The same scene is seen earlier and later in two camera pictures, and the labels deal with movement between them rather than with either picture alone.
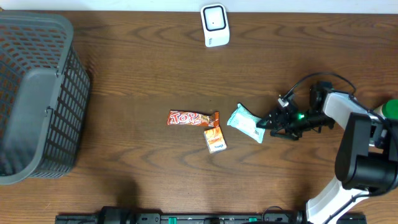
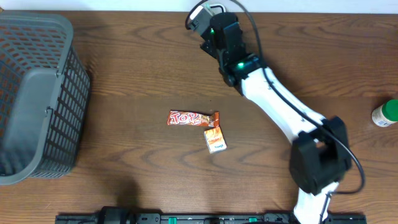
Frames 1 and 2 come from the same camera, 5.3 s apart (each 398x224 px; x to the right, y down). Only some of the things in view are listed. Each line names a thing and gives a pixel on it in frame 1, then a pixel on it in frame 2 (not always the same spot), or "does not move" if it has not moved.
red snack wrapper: x=189 y=118 does not move
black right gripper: x=284 y=113 -> x=207 y=45
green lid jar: x=390 y=109 does not move
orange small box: x=215 y=140 does not move
